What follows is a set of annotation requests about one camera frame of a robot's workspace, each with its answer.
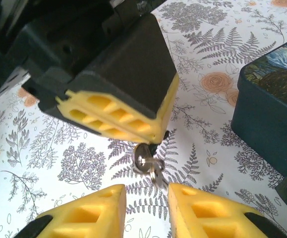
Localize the plain silver key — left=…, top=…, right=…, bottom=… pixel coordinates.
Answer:
left=153, top=171, right=170, bottom=190

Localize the starry night print box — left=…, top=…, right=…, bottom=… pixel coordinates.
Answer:
left=230, top=34, right=287, bottom=177

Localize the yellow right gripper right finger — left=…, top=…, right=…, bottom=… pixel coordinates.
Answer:
left=167, top=182, right=287, bottom=238

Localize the silver key ring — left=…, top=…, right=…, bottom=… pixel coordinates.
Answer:
left=132, top=143, right=166, bottom=181

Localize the silver key with black head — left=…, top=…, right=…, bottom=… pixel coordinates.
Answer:
left=148, top=129, right=171, bottom=156

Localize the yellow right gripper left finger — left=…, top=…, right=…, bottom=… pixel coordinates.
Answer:
left=13, top=183, right=127, bottom=238

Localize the floral fern tablecloth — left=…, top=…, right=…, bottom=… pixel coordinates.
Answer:
left=0, top=0, right=287, bottom=238

